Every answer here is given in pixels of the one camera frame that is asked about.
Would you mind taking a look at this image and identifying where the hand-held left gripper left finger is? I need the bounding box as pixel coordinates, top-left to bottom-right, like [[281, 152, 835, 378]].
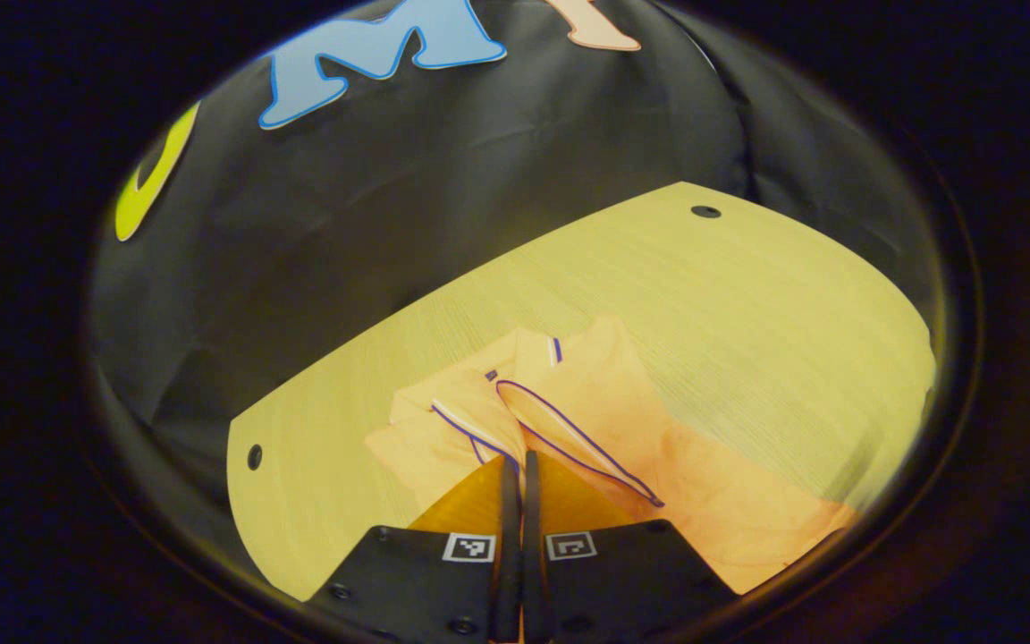
[[305, 452, 523, 644]]

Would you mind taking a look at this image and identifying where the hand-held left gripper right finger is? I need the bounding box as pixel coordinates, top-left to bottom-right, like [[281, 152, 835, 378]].
[[522, 450, 739, 644]]

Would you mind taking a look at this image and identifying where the pale orange T-shirt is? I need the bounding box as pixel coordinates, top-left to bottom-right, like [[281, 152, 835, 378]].
[[365, 315, 860, 596]]

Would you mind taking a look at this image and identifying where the black backdrop cloth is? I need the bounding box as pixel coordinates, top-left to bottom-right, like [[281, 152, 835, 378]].
[[90, 0, 936, 573]]

